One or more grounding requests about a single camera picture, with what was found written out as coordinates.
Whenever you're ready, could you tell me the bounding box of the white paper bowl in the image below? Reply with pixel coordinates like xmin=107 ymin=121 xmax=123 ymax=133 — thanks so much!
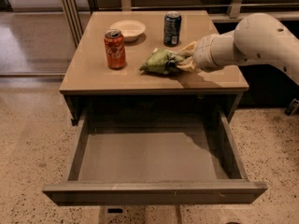
xmin=110 ymin=20 xmax=146 ymax=42

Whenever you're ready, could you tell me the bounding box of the red coca-cola can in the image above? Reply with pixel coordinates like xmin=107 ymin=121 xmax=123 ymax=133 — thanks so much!
xmin=104 ymin=29 xmax=126 ymax=69

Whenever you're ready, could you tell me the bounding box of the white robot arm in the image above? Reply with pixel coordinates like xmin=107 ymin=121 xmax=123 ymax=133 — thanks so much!
xmin=178 ymin=13 xmax=299 ymax=85

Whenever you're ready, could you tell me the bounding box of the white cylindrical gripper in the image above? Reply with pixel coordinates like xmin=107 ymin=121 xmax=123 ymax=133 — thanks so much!
xmin=177 ymin=34 xmax=221 ymax=73

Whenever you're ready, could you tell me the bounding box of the green jalapeno chip bag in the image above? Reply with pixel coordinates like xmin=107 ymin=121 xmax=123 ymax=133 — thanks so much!
xmin=139 ymin=49 xmax=186 ymax=75

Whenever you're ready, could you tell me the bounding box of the blue pepsi can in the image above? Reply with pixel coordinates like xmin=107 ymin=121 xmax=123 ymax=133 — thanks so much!
xmin=164 ymin=11 xmax=181 ymax=47

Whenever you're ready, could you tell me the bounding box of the open grey top drawer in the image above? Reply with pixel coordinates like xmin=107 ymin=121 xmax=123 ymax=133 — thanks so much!
xmin=43 ymin=109 xmax=267 ymax=205

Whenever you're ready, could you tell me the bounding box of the tan top drawer cabinet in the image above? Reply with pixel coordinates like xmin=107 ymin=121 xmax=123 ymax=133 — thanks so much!
xmin=60 ymin=11 xmax=249 ymax=119

